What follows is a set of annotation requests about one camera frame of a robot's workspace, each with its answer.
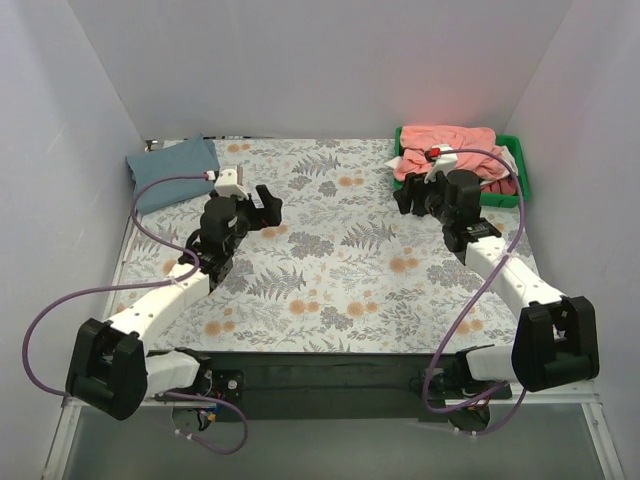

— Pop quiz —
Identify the blue-grey t shirt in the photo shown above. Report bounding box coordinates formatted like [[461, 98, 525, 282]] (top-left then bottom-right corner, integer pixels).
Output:
[[126, 135, 219, 215]]

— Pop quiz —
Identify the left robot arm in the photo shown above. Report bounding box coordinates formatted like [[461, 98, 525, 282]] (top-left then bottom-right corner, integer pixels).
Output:
[[65, 185, 283, 420]]

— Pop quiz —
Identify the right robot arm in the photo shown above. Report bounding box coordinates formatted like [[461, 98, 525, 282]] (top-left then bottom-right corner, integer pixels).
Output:
[[394, 170, 600, 398]]

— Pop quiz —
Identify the dark red t shirt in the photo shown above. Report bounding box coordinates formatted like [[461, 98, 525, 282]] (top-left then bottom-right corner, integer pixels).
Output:
[[480, 177, 518, 196]]

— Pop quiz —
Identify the pink t shirt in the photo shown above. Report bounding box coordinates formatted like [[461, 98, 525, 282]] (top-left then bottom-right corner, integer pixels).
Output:
[[390, 125, 519, 193]]

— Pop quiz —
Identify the green plastic bin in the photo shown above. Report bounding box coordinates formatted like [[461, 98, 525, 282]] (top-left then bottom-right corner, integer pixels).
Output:
[[392, 125, 530, 208]]

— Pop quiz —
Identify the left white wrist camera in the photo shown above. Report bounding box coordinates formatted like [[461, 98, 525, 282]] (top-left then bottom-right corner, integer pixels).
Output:
[[204, 166, 250, 200]]

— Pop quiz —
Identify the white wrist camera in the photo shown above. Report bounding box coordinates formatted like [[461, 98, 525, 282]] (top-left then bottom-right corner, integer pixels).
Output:
[[204, 166, 250, 200], [425, 144, 458, 183]]

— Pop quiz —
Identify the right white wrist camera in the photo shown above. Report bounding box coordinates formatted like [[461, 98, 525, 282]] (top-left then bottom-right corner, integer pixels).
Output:
[[425, 144, 458, 183]]

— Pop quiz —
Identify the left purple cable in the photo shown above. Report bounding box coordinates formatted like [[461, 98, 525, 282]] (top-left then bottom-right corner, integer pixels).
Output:
[[22, 172, 250, 455]]

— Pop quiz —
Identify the aluminium rail frame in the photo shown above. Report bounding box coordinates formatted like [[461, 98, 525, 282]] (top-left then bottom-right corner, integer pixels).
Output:
[[63, 139, 622, 479]]

